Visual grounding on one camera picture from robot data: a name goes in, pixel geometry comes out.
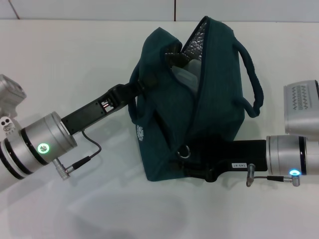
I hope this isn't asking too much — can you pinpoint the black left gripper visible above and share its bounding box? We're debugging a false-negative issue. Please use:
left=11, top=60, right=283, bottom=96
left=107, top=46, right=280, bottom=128
left=61, top=74, right=160, bottom=136

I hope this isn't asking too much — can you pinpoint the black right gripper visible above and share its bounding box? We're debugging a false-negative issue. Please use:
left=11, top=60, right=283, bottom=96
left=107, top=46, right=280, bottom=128
left=169, top=136, right=269, bottom=182

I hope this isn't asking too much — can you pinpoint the silver zipper pull ring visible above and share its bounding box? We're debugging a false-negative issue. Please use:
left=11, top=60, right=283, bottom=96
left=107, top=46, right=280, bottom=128
left=177, top=144, right=191, bottom=159

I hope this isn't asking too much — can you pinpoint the clear container with blue-rimmed lid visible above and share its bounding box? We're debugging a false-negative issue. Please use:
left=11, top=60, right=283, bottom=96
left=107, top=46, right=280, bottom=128
left=171, top=59, right=200, bottom=94

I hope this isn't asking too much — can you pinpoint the dark teal insulated lunch bag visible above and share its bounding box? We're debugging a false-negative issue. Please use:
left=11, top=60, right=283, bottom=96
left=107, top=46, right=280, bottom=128
left=127, top=16, right=265, bottom=182

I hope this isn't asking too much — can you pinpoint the right arm connector cable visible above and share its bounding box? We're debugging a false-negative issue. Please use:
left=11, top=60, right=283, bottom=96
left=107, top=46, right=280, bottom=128
left=245, top=163, right=304, bottom=187

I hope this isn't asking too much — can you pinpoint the arm connector cable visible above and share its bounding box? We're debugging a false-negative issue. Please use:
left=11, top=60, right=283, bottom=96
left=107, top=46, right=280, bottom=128
left=245, top=163, right=304, bottom=187
left=52, top=130, right=102, bottom=181

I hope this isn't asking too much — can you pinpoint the left arm connector cable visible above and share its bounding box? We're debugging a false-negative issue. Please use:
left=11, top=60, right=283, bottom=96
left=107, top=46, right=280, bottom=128
left=52, top=130, right=102, bottom=181

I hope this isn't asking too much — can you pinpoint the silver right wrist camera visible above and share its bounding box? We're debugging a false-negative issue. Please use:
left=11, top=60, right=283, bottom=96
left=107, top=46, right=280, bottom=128
left=283, top=79, right=319, bottom=136

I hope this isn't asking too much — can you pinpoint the silver head camera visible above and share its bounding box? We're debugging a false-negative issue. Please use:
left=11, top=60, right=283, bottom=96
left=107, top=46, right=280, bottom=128
left=0, top=74, right=27, bottom=136

